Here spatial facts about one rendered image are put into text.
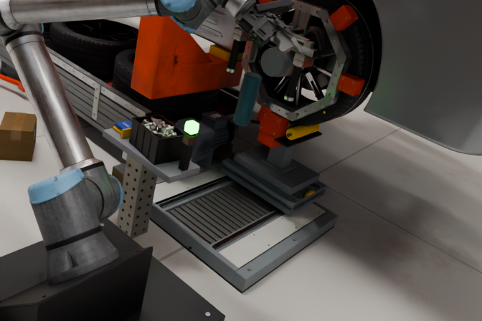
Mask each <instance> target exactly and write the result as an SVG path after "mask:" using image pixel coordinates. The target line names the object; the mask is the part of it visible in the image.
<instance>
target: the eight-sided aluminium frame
mask: <svg viewBox="0 0 482 321"><path fill-rule="evenodd" d="M291 1H292V3H293V5H292V7H291V8H293V9H299V10H301V11H302V12H305V13H306V12H308V13H309V14H311V15H313V16H317V17H319V18H321V20H322V22H323V25H324V26H325V29H326V32H327V34H328V36H329V39H330V41H331V44H332V46H333V48H334V51H335V53H336V56H337V60H336V64H335V66H334V70H333V72H332V75H331V79H330V81H329V85H328V87H327V90H326V94H325V96H324V98H322V99H320V100H318V101H316V102H313V103H311V104H310V105H307V106H305V107H302V108H301V109H299V110H295V109H293V108H291V107H289V106H287V105H285V104H283V103H281V102H279V101H277V100H275V99H273V98H271V97H269V96H268V94H267V92H266V89H265V86H264V84H263V81H262V80H261V82H260V88H259V92H258V94H257V99H256V101H257V104H259V105H261V106H262V105H264V106H265V107H266V108H267V109H269V110H272V111H273V112H276V113H277V114H279V115H281V116H283V117H285V118H287V120H291V121H295V120H299V119H301V118H304V117H305V116H307V115H310V114H312V113H314V112H317V111H319V110H322V109H324V108H325V107H328V106H331V105H333V104H334V103H336V101H337V99H338V98H339V93H340V91H341V90H337V89H336V86H337V84H338V81H339V78H340V76H341V75H342V74H346V73H347V70H348V68H349V64H350V63H351V58H352V55H351V51H350V50H349V48H348V45H347V43H346V40H345V38H344V35H343V33H342V31H341V30H338V31H336V30H335V29H334V26H333V24H332V23H331V21H330V19H329V17H330V16H331V15H332V14H333V13H334V11H332V10H330V9H326V8H323V7H321V6H317V5H315V4H312V3H309V2H307V1H303V0H291ZM258 47H259V46H257V45H256V44H255V43H254V42H253V41H247V42H246V45H245V51H244V54H243V58H242V68H243V69H244V71H245V73H246V72H254V73H257V74H260V73H259V72H258V69H257V66H256V64H255V59H256V56H257V51H258Z"/></svg>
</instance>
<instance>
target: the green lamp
mask: <svg viewBox="0 0 482 321"><path fill-rule="evenodd" d="M198 129H199V123H197V122H195V121H193V120H190V121H186V124H185V128H184V130H185V131H186V132H188V133H189V134H195V133H198Z"/></svg>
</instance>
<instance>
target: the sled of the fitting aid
mask: <svg viewBox="0 0 482 321"><path fill-rule="evenodd" d="M233 160H234V156H232V157H230V158H226V159H224V160H222V165H221V168H220V171H221V172H222V173H224V174H225V175H226V176H228V177H230V178H231V179H233V180H234V181H236V182H238V183H239V184H240V185H242V186H244V187H245V188H247V189H248V190H250V191H252V192H253V193H255V194H256V195H258V196H259V197H261V198H262V199H264V200H265V201H267V202H268V203H270V204H272V205H273V206H274V207H276V208H277V209H280V210H281V211H282V212H284V213H285V214H287V215H289V216H291V215H292V214H294V213H295V212H297V211H299V210H301V209H303V208H304V207H306V206H307V205H309V204H311V203H313V202H314V201H316V200H318V199H320V198H321V197H323V195H324V193H325V190H326V187H327V185H326V184H324V183H322V182H320V181H317V182H315V183H312V184H311V185H309V186H306V187H305V188H302V189H301V190H299V191H297V192H295V193H293V194H291V195H288V194H287V193H285V192H283V191H282V190H280V189H279V188H277V187H275V186H274V185H272V184H271V183H268V182H267V181H265V180H264V179H262V178H261V177H259V176H257V175H256V174H254V173H253V172H251V171H249V170H248V169H246V168H244V167H243V166H241V165H240V164H238V163H236V162H234V161H233Z"/></svg>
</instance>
